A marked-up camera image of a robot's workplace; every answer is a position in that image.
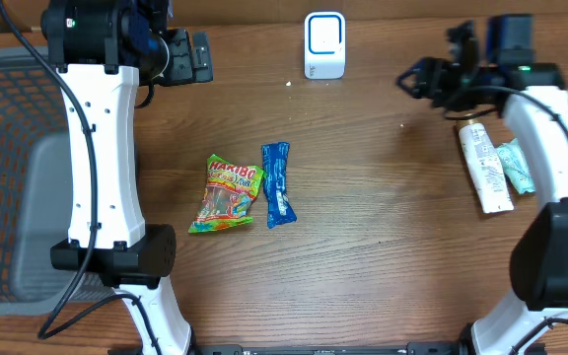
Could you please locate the white tube with gold cap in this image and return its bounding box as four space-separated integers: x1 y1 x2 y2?
457 119 514 214

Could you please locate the mint green wipes packet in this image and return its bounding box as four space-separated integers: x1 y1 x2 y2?
496 138 535 194

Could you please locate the green gummy candy bag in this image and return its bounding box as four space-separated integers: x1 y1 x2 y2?
188 155 264 234

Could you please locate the blue cookie packet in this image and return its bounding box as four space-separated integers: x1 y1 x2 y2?
261 142 297 229

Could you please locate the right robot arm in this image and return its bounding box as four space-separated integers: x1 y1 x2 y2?
396 14 568 354

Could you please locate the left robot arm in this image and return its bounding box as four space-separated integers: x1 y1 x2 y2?
41 1 211 354

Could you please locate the white barcode scanner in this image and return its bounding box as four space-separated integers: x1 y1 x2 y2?
304 11 346 80

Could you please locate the grey plastic mesh basket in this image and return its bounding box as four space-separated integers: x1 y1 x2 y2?
0 46 117 320

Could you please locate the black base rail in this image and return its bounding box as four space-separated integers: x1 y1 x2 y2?
108 342 547 355

